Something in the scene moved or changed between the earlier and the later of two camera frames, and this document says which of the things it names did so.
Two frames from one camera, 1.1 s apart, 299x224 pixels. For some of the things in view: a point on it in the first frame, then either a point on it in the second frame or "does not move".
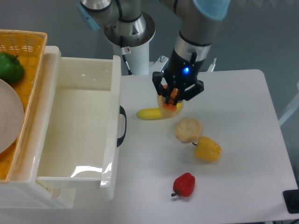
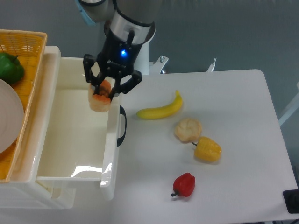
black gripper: (181, 72) -> (116, 59)
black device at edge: (291, 198) does not move
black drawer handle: (120, 140) does not move
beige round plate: (11, 115) does not move
